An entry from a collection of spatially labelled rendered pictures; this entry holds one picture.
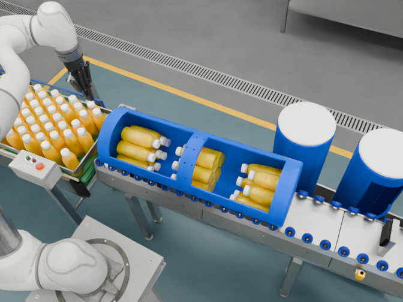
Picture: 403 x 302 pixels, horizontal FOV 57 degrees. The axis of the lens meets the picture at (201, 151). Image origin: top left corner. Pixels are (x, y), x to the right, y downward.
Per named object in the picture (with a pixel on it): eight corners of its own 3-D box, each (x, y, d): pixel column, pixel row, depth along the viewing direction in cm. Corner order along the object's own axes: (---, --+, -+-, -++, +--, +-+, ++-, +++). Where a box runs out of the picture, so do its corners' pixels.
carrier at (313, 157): (307, 225, 245) (305, 187, 261) (339, 148, 173) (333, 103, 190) (264, 223, 248) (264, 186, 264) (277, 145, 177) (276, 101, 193)
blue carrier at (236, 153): (279, 238, 157) (288, 207, 134) (106, 174, 182) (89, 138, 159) (297, 186, 172) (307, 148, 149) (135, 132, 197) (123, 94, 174)
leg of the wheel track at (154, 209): (159, 225, 268) (143, 180, 217) (153, 222, 270) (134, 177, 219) (163, 217, 271) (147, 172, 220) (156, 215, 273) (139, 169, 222)
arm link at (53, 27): (82, 33, 138) (48, 35, 139) (67, -5, 125) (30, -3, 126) (76, 53, 132) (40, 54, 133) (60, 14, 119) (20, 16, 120)
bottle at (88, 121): (90, 141, 202) (80, 121, 188) (86, 132, 205) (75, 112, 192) (101, 135, 204) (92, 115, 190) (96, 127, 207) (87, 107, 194)
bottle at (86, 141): (101, 151, 197) (91, 132, 184) (90, 159, 195) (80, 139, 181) (93, 144, 200) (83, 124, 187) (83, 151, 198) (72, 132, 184)
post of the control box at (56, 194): (101, 253, 258) (41, 180, 177) (96, 251, 259) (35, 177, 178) (104, 248, 260) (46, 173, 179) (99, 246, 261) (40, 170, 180)
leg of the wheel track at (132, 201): (150, 241, 261) (131, 199, 210) (143, 238, 263) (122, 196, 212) (154, 234, 264) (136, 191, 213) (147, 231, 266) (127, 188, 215)
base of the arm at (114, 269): (103, 316, 134) (98, 314, 129) (59, 284, 141) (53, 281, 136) (133, 272, 141) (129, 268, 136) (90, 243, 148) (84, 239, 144)
